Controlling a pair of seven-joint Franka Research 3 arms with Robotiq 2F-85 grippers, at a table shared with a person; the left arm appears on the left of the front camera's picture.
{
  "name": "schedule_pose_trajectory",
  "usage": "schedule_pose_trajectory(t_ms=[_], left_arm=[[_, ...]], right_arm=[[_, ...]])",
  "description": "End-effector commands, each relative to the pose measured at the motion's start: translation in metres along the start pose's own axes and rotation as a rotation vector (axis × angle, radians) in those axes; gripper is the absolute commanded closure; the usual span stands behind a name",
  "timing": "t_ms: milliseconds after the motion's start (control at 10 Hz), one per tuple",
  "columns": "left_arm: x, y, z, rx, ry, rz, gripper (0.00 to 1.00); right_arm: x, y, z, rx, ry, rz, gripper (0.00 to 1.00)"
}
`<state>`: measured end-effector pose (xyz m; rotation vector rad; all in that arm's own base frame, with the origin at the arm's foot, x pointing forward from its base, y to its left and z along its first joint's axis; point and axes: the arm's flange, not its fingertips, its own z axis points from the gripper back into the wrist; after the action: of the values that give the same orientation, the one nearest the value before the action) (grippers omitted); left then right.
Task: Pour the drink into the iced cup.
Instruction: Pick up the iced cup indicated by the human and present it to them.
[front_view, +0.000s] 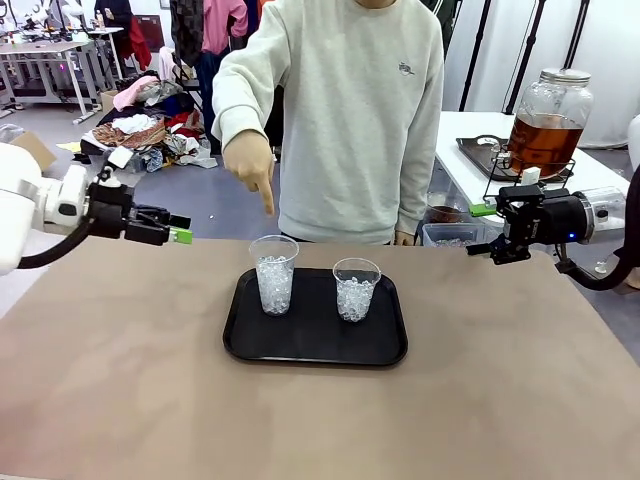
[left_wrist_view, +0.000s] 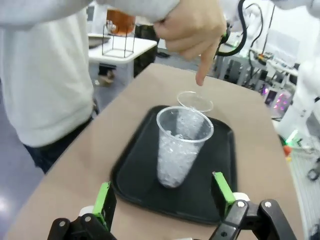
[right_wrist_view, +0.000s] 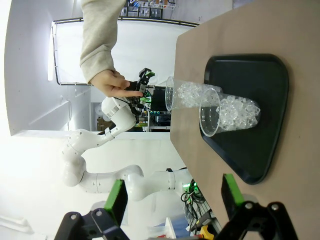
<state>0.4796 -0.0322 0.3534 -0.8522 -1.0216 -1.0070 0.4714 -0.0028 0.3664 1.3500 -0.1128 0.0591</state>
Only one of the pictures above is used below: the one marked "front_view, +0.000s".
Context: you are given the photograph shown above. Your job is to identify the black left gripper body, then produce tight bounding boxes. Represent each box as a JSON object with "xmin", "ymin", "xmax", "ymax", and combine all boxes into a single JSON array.
[{"xmin": 87, "ymin": 182, "xmax": 137, "ymax": 240}]

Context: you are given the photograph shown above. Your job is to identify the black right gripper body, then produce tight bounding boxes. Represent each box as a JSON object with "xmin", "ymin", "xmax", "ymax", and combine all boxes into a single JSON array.
[{"xmin": 498, "ymin": 183, "xmax": 590, "ymax": 251}]

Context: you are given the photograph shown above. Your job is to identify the glass tea dispenser jar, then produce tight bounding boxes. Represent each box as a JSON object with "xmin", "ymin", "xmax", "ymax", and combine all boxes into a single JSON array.
[{"xmin": 494, "ymin": 68, "xmax": 595, "ymax": 180}]

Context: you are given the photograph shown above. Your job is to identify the tall clear iced cup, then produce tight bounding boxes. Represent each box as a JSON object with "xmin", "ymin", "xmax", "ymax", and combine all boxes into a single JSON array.
[{"xmin": 248, "ymin": 233, "xmax": 300, "ymax": 317}]

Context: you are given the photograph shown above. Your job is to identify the short clear iced cup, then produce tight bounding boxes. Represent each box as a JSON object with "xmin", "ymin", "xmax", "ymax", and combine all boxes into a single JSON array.
[{"xmin": 332, "ymin": 257, "xmax": 383, "ymax": 324}]

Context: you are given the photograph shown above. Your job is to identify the person's left forearm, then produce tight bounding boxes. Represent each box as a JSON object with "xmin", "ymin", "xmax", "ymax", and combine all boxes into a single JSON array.
[{"xmin": 394, "ymin": 124, "xmax": 445, "ymax": 236}]

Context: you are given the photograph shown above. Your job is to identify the person's right forearm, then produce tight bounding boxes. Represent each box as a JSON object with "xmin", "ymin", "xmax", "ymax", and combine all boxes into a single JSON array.
[{"xmin": 210, "ymin": 64, "xmax": 274, "ymax": 151}]

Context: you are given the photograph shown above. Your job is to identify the person's right hand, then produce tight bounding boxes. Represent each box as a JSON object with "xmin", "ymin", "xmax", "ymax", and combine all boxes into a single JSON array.
[{"xmin": 222, "ymin": 130, "xmax": 277, "ymax": 217}]

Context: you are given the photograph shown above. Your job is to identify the white side table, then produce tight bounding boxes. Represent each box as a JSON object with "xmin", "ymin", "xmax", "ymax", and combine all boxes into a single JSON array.
[{"xmin": 434, "ymin": 110, "xmax": 631, "ymax": 226}]

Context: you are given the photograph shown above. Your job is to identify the brown bowl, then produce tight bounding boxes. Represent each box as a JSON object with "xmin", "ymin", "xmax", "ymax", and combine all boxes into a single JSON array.
[{"xmin": 428, "ymin": 203, "xmax": 474, "ymax": 225}]

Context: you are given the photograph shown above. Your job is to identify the clear plastic ice container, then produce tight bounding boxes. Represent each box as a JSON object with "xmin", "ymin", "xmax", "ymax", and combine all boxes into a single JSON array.
[{"xmin": 422, "ymin": 222, "xmax": 486, "ymax": 249}]

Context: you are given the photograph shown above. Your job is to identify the black tray under dispenser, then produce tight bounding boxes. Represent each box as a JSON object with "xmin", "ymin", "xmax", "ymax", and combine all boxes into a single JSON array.
[{"xmin": 455, "ymin": 134, "xmax": 576, "ymax": 182}]

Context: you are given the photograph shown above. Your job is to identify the pile of mixed clothes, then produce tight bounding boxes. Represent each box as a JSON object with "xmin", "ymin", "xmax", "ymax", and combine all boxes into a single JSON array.
[{"xmin": 72, "ymin": 74, "xmax": 221, "ymax": 174}]

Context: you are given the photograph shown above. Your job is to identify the large cardboard box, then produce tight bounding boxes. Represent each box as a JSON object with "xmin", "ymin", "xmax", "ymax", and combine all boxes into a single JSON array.
[{"xmin": 9, "ymin": 130, "xmax": 58, "ymax": 171}]

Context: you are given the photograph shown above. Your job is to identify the black tripod pole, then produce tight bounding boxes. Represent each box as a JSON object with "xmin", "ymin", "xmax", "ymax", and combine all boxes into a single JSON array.
[
  {"xmin": 458, "ymin": 0, "xmax": 494, "ymax": 114},
  {"xmin": 504, "ymin": 0, "xmax": 546, "ymax": 115},
  {"xmin": 562, "ymin": 0, "xmax": 591, "ymax": 71}
]

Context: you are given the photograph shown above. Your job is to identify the person in grey sweatshirt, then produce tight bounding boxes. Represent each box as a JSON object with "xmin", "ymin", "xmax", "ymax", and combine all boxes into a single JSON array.
[{"xmin": 210, "ymin": 0, "xmax": 445, "ymax": 246}]

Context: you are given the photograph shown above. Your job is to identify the red hanging garment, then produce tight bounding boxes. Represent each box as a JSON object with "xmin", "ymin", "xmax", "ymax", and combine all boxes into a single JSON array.
[{"xmin": 130, "ymin": 17, "xmax": 153, "ymax": 71}]

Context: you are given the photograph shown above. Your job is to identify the white background desk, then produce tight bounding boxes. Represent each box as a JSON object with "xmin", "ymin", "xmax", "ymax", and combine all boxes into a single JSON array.
[{"xmin": 0, "ymin": 40, "xmax": 101, "ymax": 125}]

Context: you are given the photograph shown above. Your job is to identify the dark patterned hanging garment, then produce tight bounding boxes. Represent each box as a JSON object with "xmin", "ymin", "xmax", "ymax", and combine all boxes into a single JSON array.
[{"xmin": 169, "ymin": 0, "xmax": 205, "ymax": 66}]

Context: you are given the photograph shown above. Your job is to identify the black plastic serving tray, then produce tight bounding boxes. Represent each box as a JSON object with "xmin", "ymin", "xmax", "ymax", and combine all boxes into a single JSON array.
[{"xmin": 222, "ymin": 267, "xmax": 409, "ymax": 368}]

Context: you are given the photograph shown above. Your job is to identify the background person dark clothes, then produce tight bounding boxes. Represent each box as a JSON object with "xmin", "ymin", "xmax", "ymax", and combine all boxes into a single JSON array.
[{"xmin": 92, "ymin": 0, "xmax": 134, "ymax": 30}]

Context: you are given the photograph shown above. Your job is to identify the mannequin pink top blue trousers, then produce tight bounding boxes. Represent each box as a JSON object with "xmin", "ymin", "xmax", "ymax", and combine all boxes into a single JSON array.
[{"xmin": 194, "ymin": 0, "xmax": 250, "ymax": 156}]

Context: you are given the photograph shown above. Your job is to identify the black wire jar stand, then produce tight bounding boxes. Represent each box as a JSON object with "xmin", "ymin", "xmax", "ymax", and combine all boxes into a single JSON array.
[{"xmin": 482, "ymin": 147, "xmax": 577, "ymax": 211}]

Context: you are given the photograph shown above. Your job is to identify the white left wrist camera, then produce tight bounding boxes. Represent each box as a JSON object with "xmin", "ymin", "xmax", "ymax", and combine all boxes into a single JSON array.
[{"xmin": 106, "ymin": 146, "xmax": 135, "ymax": 170}]

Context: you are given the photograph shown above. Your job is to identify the black left arm hose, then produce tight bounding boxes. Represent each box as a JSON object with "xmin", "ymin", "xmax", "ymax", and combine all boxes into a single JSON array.
[{"xmin": 17, "ymin": 212, "xmax": 99, "ymax": 271}]

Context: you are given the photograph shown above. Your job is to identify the black arm hose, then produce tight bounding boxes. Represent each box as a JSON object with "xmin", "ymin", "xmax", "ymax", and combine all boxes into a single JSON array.
[
  {"xmin": 553, "ymin": 162, "xmax": 640, "ymax": 293},
  {"xmin": 17, "ymin": 212, "xmax": 99, "ymax": 271}
]

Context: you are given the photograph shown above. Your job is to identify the black right arm hose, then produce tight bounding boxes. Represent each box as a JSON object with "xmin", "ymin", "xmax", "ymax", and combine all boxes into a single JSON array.
[{"xmin": 553, "ymin": 162, "xmax": 640, "ymax": 293}]

